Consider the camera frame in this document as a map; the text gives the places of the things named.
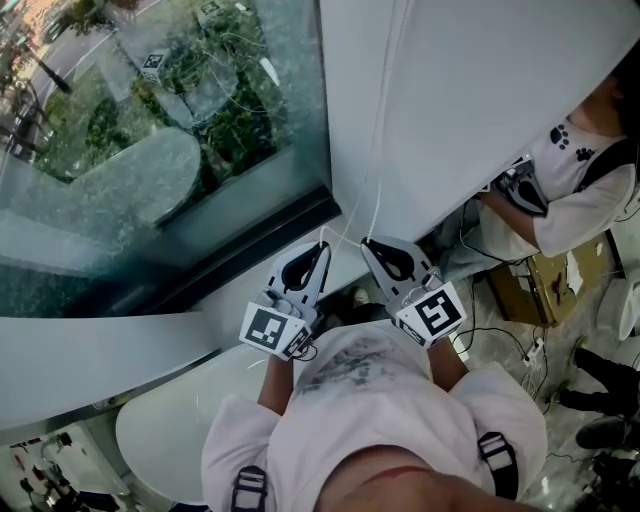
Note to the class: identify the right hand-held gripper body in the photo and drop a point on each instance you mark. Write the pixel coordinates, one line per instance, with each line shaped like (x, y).
(432, 312)

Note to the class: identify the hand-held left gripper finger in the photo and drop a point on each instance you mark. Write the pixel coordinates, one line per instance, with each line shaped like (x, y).
(280, 265)
(317, 280)

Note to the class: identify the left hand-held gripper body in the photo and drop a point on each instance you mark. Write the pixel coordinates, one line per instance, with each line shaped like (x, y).
(270, 327)

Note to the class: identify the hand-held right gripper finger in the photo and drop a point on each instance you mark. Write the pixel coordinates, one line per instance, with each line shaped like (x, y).
(377, 272)
(412, 257)

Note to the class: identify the person's right forearm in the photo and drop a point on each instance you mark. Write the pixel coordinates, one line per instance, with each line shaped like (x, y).
(445, 367)

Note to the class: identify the person's left forearm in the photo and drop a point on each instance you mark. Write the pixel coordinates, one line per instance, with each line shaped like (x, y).
(277, 385)

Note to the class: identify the white window sill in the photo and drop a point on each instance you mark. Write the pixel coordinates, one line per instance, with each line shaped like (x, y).
(125, 350)

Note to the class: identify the person's shoe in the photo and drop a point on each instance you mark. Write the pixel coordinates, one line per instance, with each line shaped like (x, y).
(361, 296)

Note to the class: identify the person's dark trousers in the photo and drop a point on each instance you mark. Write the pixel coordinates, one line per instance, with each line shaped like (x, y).
(370, 312)

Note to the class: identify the person's white t-shirt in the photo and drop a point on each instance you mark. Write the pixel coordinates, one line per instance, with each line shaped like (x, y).
(370, 400)

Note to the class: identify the white power strip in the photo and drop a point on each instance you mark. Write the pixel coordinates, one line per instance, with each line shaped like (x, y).
(535, 355)

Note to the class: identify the brown cardboard box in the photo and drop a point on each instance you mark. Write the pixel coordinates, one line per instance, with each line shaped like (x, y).
(542, 285)

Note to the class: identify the white round table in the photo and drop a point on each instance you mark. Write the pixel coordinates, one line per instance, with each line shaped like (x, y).
(165, 440)

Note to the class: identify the glass window with dark frame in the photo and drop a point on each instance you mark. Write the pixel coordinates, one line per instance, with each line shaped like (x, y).
(150, 150)

